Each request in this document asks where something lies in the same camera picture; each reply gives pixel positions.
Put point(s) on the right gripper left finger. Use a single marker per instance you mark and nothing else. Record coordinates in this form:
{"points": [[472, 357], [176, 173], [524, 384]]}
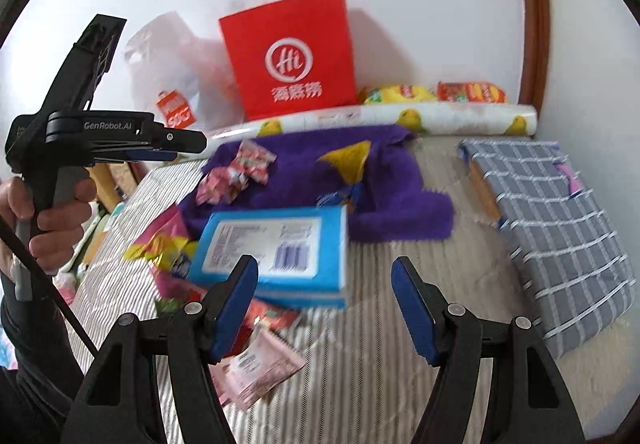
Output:
{"points": [[119, 400]]}

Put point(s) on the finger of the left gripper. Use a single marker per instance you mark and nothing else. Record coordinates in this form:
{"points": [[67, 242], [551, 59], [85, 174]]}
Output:
{"points": [[146, 155]]}

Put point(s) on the dark pink snack packet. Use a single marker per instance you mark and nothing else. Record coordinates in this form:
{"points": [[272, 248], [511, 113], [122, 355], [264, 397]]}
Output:
{"points": [[220, 185]]}

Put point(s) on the white pink floral candy packet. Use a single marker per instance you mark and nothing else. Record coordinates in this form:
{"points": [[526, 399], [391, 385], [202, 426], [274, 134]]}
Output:
{"points": [[254, 161]]}

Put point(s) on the light pink snowflake-crisp packet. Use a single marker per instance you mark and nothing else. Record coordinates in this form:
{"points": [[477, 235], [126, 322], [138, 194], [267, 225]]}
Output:
{"points": [[265, 363]]}

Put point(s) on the small yellow snack packet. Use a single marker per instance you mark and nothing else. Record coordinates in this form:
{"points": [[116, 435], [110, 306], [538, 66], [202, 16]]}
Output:
{"points": [[349, 161]]}

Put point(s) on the person's left hand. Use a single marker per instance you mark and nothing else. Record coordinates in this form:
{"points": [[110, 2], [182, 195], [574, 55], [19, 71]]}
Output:
{"points": [[60, 227]]}

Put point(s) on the wooden chair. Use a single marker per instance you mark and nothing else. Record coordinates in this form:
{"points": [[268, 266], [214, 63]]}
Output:
{"points": [[116, 182]]}

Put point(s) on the white Miniso plastic bag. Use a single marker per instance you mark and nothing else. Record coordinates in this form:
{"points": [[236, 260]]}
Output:
{"points": [[185, 80]]}

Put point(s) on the pink yellow snack bag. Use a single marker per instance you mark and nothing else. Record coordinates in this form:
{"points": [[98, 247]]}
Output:
{"points": [[166, 244]]}

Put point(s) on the striped grey mattress cover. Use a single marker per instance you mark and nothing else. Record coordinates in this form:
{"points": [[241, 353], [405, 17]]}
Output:
{"points": [[363, 381]]}

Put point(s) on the red paper shopping bag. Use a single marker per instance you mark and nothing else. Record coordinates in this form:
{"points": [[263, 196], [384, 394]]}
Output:
{"points": [[291, 56]]}

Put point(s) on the blue tissue pack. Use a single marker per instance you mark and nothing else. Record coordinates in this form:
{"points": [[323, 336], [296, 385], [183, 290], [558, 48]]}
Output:
{"points": [[301, 254]]}

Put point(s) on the red foil candy wrapper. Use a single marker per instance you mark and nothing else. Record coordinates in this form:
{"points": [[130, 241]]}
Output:
{"points": [[273, 317]]}

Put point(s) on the purple towel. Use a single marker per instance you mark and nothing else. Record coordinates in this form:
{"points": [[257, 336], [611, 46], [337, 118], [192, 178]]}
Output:
{"points": [[368, 169]]}

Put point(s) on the yellow chips bag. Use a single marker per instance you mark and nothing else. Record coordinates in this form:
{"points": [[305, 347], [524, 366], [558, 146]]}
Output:
{"points": [[396, 94]]}

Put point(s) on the rolled lemon-print paper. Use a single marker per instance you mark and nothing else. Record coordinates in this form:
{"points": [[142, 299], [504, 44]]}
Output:
{"points": [[431, 118]]}

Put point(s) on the orange chips bag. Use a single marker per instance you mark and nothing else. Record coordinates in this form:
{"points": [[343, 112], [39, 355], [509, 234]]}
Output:
{"points": [[484, 92]]}

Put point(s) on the brown wooden door frame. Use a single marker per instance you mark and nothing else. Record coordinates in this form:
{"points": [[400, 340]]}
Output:
{"points": [[537, 33]]}

